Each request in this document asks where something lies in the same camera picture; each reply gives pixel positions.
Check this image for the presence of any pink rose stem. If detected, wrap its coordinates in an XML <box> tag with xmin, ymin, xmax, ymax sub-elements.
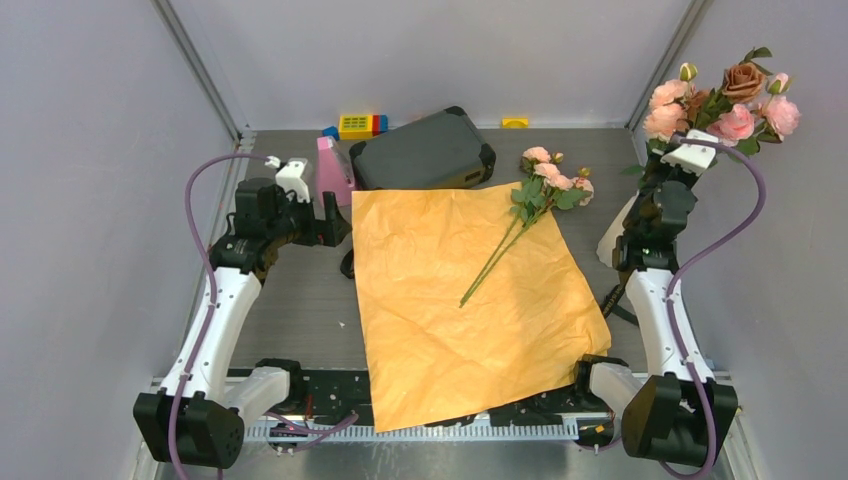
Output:
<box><xmin>706</xmin><ymin>73</ymin><xmax>802</xmax><ymax>154</ymax></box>

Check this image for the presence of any white ribbed vase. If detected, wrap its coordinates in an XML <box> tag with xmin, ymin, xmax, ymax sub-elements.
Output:
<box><xmin>596</xmin><ymin>194</ymin><xmax>638</xmax><ymax>268</ymax></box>

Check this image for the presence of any yellow toy block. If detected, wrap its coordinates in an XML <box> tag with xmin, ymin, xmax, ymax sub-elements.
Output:
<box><xmin>338</xmin><ymin>115</ymin><xmax>379</xmax><ymax>141</ymax></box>

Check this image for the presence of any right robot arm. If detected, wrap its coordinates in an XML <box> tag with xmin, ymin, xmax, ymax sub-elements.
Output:
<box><xmin>570</xmin><ymin>157</ymin><xmax>738</xmax><ymax>469</ymax></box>

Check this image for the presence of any orange flower bouquet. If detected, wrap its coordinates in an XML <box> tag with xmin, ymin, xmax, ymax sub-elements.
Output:
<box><xmin>352</xmin><ymin>184</ymin><xmax>612</xmax><ymax>432</ymax></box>

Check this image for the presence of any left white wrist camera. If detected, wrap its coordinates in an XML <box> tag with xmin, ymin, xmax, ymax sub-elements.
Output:
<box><xmin>264</xmin><ymin>155</ymin><xmax>312</xmax><ymax>203</ymax></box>

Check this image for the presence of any brown rose stem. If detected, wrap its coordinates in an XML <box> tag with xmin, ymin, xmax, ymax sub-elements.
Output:
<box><xmin>685</xmin><ymin>47</ymin><xmax>773</xmax><ymax>131</ymax></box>

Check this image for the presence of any peach rose stem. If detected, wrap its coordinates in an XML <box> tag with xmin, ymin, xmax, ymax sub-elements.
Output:
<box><xmin>642</xmin><ymin>62</ymin><xmax>707</xmax><ymax>155</ymax></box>

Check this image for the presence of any small yellow toy piece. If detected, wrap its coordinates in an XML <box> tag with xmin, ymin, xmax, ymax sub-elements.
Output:
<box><xmin>501</xmin><ymin>117</ymin><xmax>529</xmax><ymax>129</ymax></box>

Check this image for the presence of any remaining flower bunch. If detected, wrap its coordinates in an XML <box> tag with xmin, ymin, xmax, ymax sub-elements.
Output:
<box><xmin>459</xmin><ymin>146</ymin><xmax>595</xmax><ymax>308</ymax></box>

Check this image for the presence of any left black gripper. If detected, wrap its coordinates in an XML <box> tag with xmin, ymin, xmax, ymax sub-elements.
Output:
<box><xmin>266</xmin><ymin>188</ymin><xmax>350</xmax><ymax>247</ymax></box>

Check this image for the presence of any red blue toy block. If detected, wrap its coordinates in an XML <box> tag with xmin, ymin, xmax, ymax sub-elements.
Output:
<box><xmin>371</xmin><ymin>114</ymin><xmax>389</xmax><ymax>136</ymax></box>

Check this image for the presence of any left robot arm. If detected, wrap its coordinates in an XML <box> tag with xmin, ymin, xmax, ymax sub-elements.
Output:
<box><xmin>133</xmin><ymin>178</ymin><xmax>352</xmax><ymax>476</ymax></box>

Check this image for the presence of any dark grey hard case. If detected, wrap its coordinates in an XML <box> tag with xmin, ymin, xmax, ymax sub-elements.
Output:
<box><xmin>349</xmin><ymin>106</ymin><xmax>496</xmax><ymax>190</ymax></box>

